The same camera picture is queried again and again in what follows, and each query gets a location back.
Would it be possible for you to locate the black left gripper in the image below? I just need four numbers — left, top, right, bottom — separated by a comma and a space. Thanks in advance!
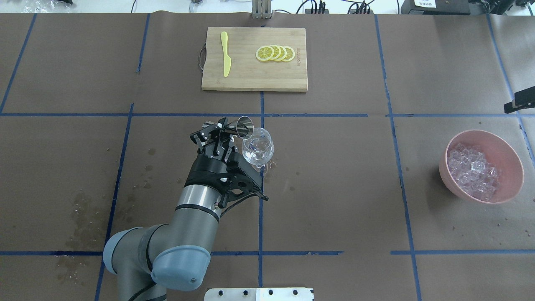
184, 121, 241, 193

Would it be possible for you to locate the steel double jigger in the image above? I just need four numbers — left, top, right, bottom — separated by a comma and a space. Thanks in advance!
202, 116, 254, 140

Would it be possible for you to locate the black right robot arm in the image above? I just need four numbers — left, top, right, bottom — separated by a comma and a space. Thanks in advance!
503, 86, 535, 114

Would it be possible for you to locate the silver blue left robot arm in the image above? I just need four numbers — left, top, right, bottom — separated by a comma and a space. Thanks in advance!
103, 118, 239, 301

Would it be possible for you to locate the clear wine glass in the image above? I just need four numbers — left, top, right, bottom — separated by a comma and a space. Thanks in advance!
242, 128, 275, 169

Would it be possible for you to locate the clear ice cubes pile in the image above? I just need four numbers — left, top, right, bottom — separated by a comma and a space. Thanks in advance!
447, 143, 502, 202

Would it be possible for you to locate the bamboo cutting board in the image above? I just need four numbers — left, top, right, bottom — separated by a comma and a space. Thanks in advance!
202, 27, 309, 93

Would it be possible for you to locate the yellow plastic knife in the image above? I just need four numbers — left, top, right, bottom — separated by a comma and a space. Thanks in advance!
220, 32, 232, 77

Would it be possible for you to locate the lemon slice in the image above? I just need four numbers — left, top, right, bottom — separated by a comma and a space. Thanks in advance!
255, 46, 275, 61
282, 46, 296, 62
275, 45, 287, 61
269, 45, 282, 61

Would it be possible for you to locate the clear plastic bag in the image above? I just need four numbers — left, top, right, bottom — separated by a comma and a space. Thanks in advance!
21, 0, 69, 13

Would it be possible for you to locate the black power adapter box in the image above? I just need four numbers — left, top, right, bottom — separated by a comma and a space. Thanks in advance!
400, 0, 470, 15

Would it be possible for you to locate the pink plastic bowl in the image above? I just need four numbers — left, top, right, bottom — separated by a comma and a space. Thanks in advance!
438, 130, 524, 204

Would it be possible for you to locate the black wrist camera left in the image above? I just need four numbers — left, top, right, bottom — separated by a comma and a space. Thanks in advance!
217, 161, 269, 208

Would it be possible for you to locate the aluminium frame post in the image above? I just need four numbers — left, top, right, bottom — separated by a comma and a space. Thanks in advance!
252, 0, 273, 20

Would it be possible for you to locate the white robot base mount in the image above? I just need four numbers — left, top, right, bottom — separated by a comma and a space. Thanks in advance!
204, 286, 315, 301

